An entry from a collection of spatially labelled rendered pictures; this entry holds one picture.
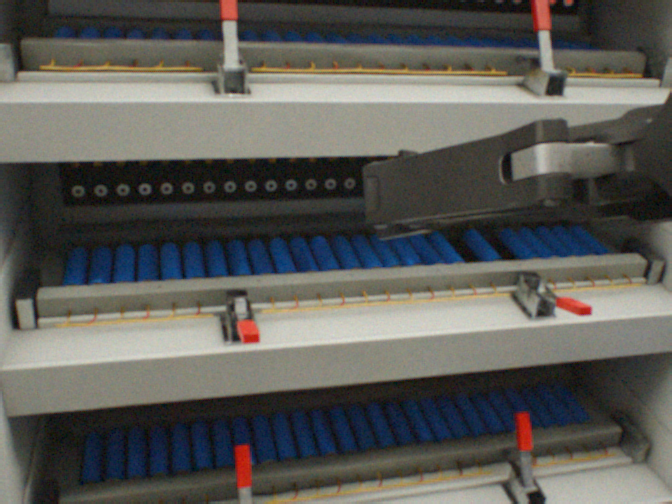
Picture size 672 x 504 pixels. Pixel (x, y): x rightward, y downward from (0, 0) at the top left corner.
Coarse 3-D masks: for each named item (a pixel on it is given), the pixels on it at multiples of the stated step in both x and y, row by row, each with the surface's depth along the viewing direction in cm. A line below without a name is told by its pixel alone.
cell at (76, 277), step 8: (80, 248) 62; (72, 256) 61; (80, 256) 61; (88, 256) 63; (72, 264) 60; (80, 264) 60; (88, 264) 62; (72, 272) 59; (80, 272) 59; (64, 280) 58; (72, 280) 57; (80, 280) 58
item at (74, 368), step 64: (64, 256) 65; (0, 320) 50; (192, 320) 57; (256, 320) 58; (320, 320) 58; (384, 320) 59; (448, 320) 60; (512, 320) 60; (576, 320) 61; (640, 320) 63; (0, 384) 50; (64, 384) 52; (128, 384) 53; (192, 384) 54; (256, 384) 56; (320, 384) 57
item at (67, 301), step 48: (48, 288) 55; (96, 288) 56; (144, 288) 56; (192, 288) 57; (240, 288) 58; (288, 288) 59; (336, 288) 60; (384, 288) 61; (432, 288) 62; (576, 288) 64
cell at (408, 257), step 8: (392, 240) 69; (400, 240) 68; (392, 248) 69; (400, 248) 67; (408, 248) 67; (400, 256) 67; (408, 256) 66; (416, 256) 66; (408, 264) 65; (416, 264) 65
